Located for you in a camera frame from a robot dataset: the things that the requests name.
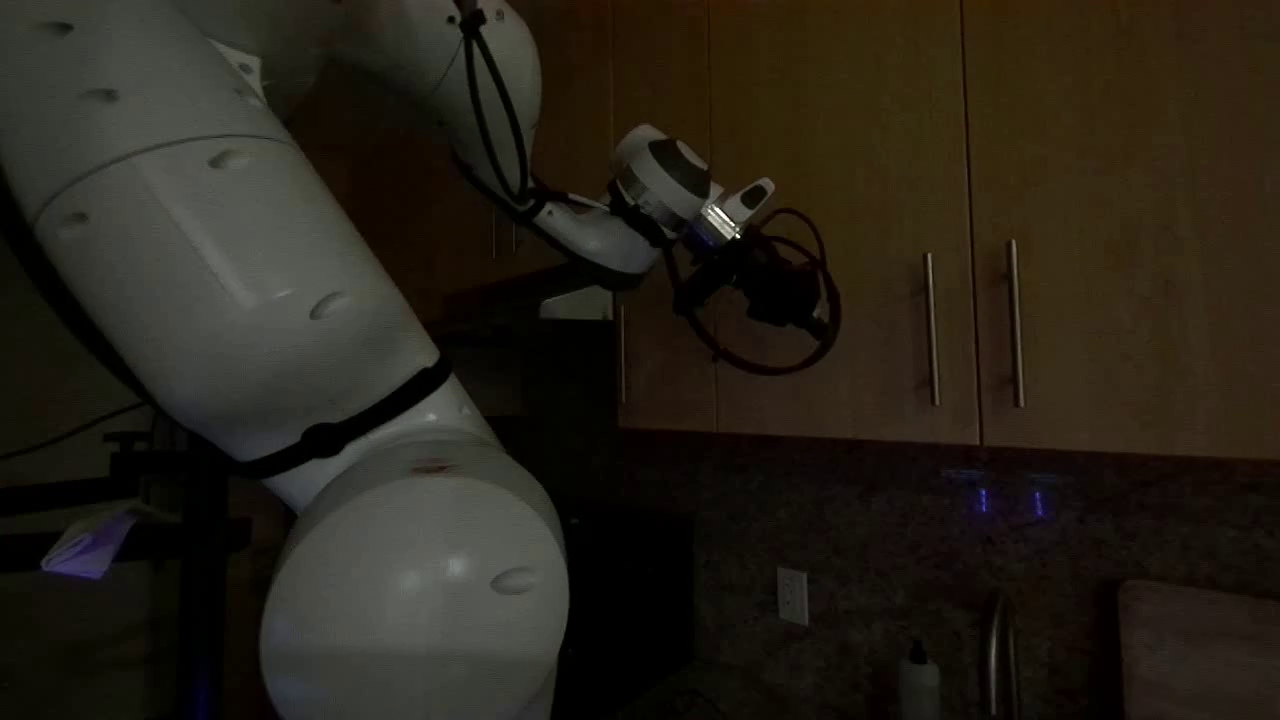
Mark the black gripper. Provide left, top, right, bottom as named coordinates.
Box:
left=726, top=235, right=828, bottom=337

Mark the steel bar door handle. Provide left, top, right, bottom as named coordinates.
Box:
left=999, top=235, right=1033, bottom=412
left=919, top=247, right=948, bottom=412

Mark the wooden cabinet door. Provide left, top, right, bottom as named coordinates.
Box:
left=699, top=0, right=987, bottom=447
left=954, top=0, right=1280, bottom=465

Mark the dark stove range hood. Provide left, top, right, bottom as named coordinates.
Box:
left=424, top=256, right=622, bottom=456

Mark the wooden cabinet over hood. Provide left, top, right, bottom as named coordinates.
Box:
left=285, top=0, right=622, bottom=318

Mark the soap dispenser bottle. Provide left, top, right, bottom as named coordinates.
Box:
left=896, top=635, right=943, bottom=720

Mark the black metal stand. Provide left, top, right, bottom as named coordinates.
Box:
left=0, top=423, right=257, bottom=720

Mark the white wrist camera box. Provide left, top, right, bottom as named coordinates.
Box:
left=692, top=174, right=779, bottom=247

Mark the white wall outlet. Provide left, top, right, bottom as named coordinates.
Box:
left=770, top=565, right=815, bottom=631

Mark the black velcro arm strap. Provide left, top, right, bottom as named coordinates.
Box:
left=223, top=357, right=458, bottom=483

